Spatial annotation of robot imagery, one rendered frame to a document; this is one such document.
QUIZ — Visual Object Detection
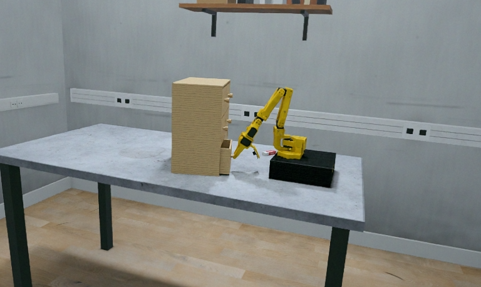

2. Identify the tan wooden chest of drawers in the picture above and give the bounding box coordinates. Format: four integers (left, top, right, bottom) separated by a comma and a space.
171, 77, 230, 176

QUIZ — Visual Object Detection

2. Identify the red and white eraser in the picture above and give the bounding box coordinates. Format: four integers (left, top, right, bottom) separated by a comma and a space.
262, 150, 276, 156

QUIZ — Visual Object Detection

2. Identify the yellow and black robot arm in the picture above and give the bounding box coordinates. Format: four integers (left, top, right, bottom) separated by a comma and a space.
246, 87, 305, 159

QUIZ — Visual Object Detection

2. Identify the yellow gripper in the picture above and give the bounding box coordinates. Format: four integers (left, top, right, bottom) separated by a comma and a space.
233, 132, 260, 159

